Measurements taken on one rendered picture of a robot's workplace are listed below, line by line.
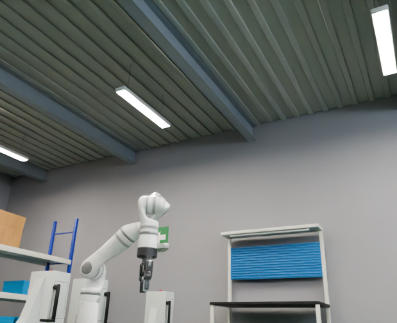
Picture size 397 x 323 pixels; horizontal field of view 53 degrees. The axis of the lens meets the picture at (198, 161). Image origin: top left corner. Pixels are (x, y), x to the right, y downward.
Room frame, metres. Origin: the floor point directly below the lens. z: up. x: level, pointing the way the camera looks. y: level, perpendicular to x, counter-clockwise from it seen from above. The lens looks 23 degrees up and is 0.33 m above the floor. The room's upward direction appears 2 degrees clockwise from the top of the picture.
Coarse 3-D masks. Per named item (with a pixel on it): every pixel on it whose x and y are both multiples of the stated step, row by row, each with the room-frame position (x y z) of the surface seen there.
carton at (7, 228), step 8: (0, 216) 5.93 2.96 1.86; (8, 216) 6.05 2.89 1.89; (16, 216) 6.17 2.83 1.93; (0, 224) 5.98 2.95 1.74; (8, 224) 6.10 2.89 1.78; (16, 224) 6.22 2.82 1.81; (0, 232) 6.00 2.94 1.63; (8, 232) 6.14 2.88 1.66; (16, 232) 6.26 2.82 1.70; (0, 240) 6.03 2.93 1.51; (8, 240) 6.16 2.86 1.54; (16, 240) 6.29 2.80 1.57
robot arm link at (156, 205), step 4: (148, 196) 1.49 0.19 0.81; (152, 196) 1.49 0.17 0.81; (148, 200) 1.47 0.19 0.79; (152, 200) 1.47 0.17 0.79; (156, 200) 1.48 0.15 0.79; (160, 200) 1.48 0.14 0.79; (148, 204) 1.47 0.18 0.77; (152, 204) 1.47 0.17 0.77; (156, 204) 1.47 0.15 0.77; (160, 204) 1.48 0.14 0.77; (164, 204) 1.50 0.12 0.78; (148, 208) 1.48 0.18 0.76; (152, 208) 1.48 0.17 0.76; (156, 208) 1.48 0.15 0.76; (160, 208) 1.48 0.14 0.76; (148, 212) 1.50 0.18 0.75; (152, 212) 1.49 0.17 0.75; (156, 212) 1.49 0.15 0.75; (160, 212) 1.50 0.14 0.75
